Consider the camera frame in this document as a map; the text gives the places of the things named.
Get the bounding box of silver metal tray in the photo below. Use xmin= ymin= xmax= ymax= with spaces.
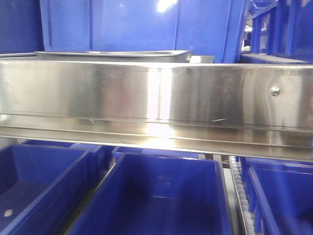
xmin=35 ymin=50 xmax=193 ymax=63

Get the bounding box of blue lower middle bin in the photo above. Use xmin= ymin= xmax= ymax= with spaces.
xmin=70 ymin=154 xmax=233 ymax=235

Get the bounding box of large blue upper bin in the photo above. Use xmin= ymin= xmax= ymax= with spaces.
xmin=40 ymin=0 xmax=250 ymax=63

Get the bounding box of blue lower left bin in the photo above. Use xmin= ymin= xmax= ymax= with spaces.
xmin=0 ymin=144 xmax=91 ymax=235

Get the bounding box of blue lower right bin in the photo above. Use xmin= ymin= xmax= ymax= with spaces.
xmin=236 ymin=157 xmax=313 ymax=235

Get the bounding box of blue upper right bin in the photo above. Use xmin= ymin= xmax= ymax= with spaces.
xmin=240 ymin=0 xmax=313 ymax=64

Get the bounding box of blue upper left bin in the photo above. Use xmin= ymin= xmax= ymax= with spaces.
xmin=0 ymin=0 xmax=44 ymax=54

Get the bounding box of stainless steel shelf rail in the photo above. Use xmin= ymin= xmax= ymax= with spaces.
xmin=0 ymin=60 xmax=313 ymax=162

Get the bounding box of steel bolt on rail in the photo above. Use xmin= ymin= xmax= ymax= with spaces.
xmin=270 ymin=86 xmax=281 ymax=97

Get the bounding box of roller track rail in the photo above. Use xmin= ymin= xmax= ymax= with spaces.
xmin=228 ymin=156 xmax=256 ymax=235

